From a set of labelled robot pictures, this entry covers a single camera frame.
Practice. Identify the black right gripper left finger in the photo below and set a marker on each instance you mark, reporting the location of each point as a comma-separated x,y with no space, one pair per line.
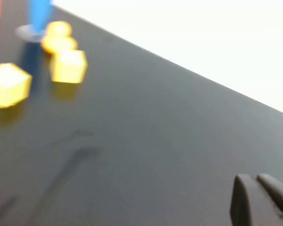
247,207

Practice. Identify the yellow foam cube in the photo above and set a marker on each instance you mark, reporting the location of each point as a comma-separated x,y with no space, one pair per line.
9,87
68,68

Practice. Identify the yellow rubber duck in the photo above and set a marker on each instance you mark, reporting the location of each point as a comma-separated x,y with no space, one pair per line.
59,40

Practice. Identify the blue cone glass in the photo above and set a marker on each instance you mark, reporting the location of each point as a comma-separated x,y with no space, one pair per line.
40,14

